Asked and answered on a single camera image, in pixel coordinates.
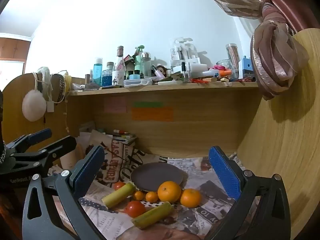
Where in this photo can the large orange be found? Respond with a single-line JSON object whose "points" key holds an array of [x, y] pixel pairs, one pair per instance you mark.
{"points": [[169, 191]]}

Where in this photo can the dark round plate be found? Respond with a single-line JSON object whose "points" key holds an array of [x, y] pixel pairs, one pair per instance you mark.
{"points": [[155, 176]]}

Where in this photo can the white furry headband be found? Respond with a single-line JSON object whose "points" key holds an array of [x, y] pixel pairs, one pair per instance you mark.
{"points": [[43, 76]]}

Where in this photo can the green sticky note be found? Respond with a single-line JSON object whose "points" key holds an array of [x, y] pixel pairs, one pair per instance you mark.
{"points": [[148, 104]]}

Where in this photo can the clear plastic case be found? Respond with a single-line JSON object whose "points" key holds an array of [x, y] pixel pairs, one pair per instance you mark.
{"points": [[138, 82]]}

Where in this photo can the blue liquid bottle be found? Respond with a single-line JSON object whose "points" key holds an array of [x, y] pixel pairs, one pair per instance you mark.
{"points": [[97, 72]]}

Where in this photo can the tall clear floral bottle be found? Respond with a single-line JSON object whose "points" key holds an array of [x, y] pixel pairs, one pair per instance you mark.
{"points": [[119, 70]]}

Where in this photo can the newspaper print cloth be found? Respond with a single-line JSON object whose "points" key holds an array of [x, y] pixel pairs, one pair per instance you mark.
{"points": [[212, 212]]}

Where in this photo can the white box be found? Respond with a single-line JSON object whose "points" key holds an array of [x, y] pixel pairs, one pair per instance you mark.
{"points": [[195, 68]]}

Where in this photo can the red tomato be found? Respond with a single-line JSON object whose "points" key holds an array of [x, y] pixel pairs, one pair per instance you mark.
{"points": [[119, 185], [135, 208]]}

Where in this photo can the white paint tube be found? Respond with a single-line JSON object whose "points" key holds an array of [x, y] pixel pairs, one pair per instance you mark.
{"points": [[121, 131]]}

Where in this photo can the medium orange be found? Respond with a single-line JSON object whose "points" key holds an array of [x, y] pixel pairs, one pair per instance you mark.
{"points": [[190, 198]]}

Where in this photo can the white powder puff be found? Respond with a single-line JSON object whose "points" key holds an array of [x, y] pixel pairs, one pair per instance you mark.
{"points": [[34, 106]]}

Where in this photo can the tall clear pencil jar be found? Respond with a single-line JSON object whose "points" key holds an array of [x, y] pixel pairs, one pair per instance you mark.
{"points": [[232, 57]]}

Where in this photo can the yellow-green sugarcane piece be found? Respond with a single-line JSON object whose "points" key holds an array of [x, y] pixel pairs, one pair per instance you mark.
{"points": [[118, 195], [153, 215]]}

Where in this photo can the orange sticky note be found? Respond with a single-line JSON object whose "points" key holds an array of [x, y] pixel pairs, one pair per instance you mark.
{"points": [[152, 114]]}

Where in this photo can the white brush organiser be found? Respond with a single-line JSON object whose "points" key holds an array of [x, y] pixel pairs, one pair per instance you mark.
{"points": [[185, 51]]}

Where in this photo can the green bottle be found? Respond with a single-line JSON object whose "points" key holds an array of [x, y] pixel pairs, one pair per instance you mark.
{"points": [[138, 60]]}

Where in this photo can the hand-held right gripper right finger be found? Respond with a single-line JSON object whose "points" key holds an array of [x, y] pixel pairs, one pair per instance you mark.
{"points": [[225, 173]]}

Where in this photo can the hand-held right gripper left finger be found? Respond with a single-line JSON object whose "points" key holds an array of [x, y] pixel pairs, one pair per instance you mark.
{"points": [[90, 170]]}

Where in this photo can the doll head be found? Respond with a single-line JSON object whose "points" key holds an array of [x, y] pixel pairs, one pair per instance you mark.
{"points": [[161, 70]]}

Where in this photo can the orange marker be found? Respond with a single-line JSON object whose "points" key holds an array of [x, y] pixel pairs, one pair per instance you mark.
{"points": [[225, 72]]}

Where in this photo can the small orange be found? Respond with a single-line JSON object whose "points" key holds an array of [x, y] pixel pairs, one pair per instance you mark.
{"points": [[151, 197], [138, 195]]}

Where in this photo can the blue pencil sharpener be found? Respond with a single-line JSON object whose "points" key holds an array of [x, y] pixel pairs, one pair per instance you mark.
{"points": [[246, 67]]}

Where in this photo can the dark patterned headband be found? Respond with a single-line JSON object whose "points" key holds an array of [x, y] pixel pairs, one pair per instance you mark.
{"points": [[60, 87]]}

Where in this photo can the round glass jar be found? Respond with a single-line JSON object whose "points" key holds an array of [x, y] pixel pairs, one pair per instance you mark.
{"points": [[224, 65]]}

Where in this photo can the jar of blue beads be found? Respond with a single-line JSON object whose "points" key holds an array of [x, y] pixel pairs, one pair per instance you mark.
{"points": [[107, 76]]}

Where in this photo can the white hanging tag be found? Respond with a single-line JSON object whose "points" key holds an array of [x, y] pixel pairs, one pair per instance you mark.
{"points": [[50, 106]]}

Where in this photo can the pink tied curtain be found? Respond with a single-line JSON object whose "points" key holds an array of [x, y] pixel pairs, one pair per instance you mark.
{"points": [[275, 62]]}

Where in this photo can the box of paint tubes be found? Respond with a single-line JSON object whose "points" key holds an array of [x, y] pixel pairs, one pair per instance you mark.
{"points": [[123, 138]]}

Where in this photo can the clear bottle silver cap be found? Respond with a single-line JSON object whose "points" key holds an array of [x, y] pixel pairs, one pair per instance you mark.
{"points": [[146, 65]]}

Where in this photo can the pink sticky note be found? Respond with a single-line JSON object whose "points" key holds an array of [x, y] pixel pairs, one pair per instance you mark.
{"points": [[115, 104]]}

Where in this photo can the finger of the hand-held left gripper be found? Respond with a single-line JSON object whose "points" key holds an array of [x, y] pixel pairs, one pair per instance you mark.
{"points": [[62, 146], [37, 136]]}

